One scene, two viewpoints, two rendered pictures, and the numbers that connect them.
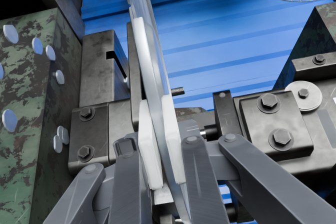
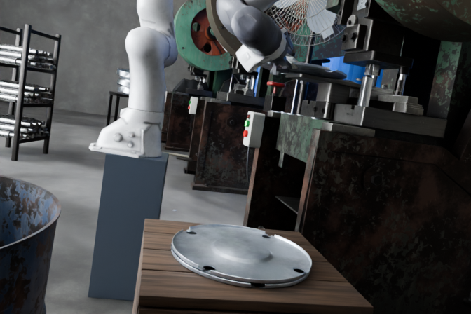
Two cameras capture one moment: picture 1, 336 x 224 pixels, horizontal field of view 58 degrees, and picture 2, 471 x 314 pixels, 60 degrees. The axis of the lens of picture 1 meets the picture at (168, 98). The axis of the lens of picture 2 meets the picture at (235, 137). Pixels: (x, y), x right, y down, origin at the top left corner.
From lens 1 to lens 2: 1.15 m
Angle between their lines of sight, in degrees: 41
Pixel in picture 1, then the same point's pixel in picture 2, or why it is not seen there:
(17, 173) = (309, 124)
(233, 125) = (353, 55)
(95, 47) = (305, 108)
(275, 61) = not seen: hidden behind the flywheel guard
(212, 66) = not seen: hidden behind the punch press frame
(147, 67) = not seen: hidden behind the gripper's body
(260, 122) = (347, 43)
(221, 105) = (346, 59)
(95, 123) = (318, 106)
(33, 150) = (307, 119)
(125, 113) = (319, 93)
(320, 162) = (369, 22)
